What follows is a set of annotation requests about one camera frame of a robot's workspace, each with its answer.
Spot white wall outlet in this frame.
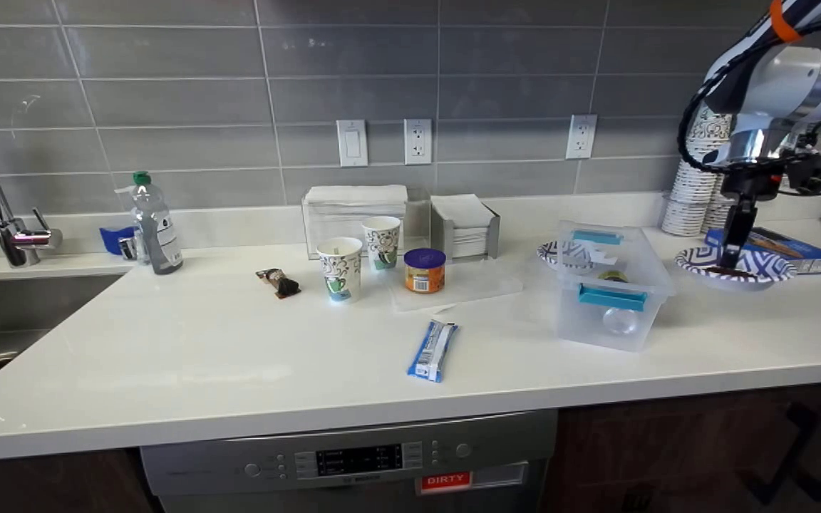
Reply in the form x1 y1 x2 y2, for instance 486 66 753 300
565 113 599 163
402 116 432 164

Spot dark kitchen sink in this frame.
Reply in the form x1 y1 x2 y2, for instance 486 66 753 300
0 270 127 394

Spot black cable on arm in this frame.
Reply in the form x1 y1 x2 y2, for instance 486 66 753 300
676 79 730 173

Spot small white box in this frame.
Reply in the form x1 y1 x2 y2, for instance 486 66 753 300
428 190 501 263

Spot clear bin with teal latches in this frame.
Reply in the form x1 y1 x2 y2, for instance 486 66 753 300
551 218 673 354

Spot orange jar with blue lid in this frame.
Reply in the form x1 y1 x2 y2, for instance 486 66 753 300
402 244 451 297

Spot blue patterned paper plate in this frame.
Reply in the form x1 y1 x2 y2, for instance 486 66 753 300
676 237 793 294

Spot dark wooden base cabinet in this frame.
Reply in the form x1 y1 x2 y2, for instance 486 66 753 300
0 445 163 513
541 378 821 513

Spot stainless steel dishwasher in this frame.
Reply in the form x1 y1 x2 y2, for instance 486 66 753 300
136 408 560 513

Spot brown coffee beans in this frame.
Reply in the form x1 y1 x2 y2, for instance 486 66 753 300
706 265 764 285

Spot blue snack box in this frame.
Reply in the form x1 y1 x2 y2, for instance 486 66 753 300
703 224 821 280

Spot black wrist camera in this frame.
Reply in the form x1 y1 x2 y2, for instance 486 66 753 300
779 151 821 198

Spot dark brown snack wrapper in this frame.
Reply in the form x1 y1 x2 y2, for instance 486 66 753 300
254 265 301 303

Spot printed paper cup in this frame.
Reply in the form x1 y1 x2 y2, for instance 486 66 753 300
317 234 367 305
358 214 404 277

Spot patterned paper cup stack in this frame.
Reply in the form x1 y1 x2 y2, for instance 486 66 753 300
660 159 720 238

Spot white wall switch plate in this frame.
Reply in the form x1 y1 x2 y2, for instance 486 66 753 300
334 116 369 167

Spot chrome kitchen faucet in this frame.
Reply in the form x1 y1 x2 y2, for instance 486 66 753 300
0 110 62 268

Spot water bottle with green cap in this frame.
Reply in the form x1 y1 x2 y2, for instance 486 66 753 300
113 167 186 277

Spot blue white snack bar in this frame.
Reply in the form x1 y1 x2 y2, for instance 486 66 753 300
404 315 461 384

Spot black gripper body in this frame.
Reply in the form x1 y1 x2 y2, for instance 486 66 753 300
720 157 784 204

